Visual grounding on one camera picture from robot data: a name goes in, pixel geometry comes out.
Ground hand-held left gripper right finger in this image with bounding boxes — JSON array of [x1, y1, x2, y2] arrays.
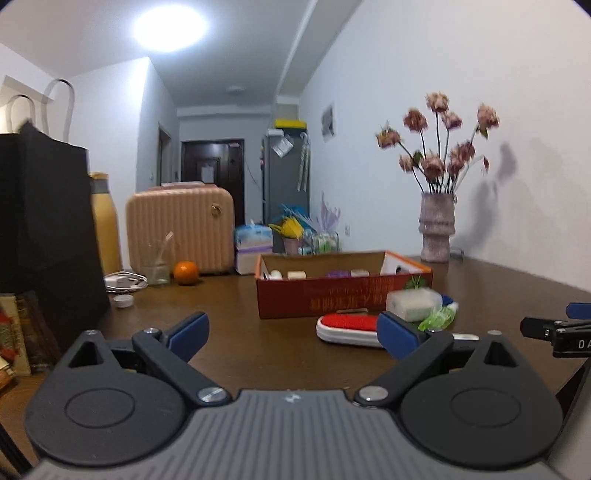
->
[[353, 311, 527, 409]]

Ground glass cup with straw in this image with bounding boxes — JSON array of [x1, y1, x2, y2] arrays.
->
[[138, 231, 175, 287]]

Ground round ceiling lamp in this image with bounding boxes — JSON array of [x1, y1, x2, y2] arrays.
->
[[131, 4, 209, 53]]

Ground blue folding rack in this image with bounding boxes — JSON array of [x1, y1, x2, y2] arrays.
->
[[272, 202, 315, 232]]

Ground folded white umbrella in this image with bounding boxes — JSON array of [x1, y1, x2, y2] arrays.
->
[[296, 133, 310, 193]]

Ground purple tissue pack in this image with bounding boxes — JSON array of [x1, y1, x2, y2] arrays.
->
[[235, 245, 273, 276]]

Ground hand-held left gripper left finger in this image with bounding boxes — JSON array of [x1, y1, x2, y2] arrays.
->
[[62, 311, 232, 408]]

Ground grey ceramic vase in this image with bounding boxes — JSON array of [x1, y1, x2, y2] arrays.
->
[[419, 192, 456, 264]]

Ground pink ribbed suitcase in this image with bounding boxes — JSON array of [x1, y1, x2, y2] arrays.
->
[[125, 184, 235, 276]]

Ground red gold snack box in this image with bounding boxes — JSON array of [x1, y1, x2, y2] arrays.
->
[[0, 290, 62, 377]]

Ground orange fruit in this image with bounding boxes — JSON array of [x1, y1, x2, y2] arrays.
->
[[172, 260, 201, 286]]

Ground yellow thermos bottle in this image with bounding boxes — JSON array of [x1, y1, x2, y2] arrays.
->
[[89, 172, 124, 278]]

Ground black paper bag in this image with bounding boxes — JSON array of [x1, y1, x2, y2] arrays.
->
[[0, 78, 110, 343]]

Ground clear white plastic box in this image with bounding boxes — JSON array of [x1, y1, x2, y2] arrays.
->
[[385, 288, 442, 322]]

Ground red white lint brush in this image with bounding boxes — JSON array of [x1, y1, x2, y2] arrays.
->
[[316, 312, 482, 348]]

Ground side room door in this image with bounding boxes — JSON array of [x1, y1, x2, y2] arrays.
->
[[156, 122, 173, 188]]

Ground red cardboard box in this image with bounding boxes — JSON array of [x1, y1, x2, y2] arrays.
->
[[254, 250, 434, 319]]

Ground grey refrigerator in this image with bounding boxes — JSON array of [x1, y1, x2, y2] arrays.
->
[[262, 133, 311, 228]]

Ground dried pink roses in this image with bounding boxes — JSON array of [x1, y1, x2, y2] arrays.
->
[[375, 91, 501, 195]]

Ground purple artificial flowers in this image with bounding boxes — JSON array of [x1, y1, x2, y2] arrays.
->
[[316, 192, 342, 236]]

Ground wall picture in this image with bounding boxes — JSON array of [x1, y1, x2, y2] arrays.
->
[[320, 103, 336, 142]]

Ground green packet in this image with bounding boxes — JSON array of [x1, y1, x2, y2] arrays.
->
[[417, 302, 461, 331]]

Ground dark entrance door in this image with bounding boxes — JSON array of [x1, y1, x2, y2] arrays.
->
[[180, 139, 246, 223]]

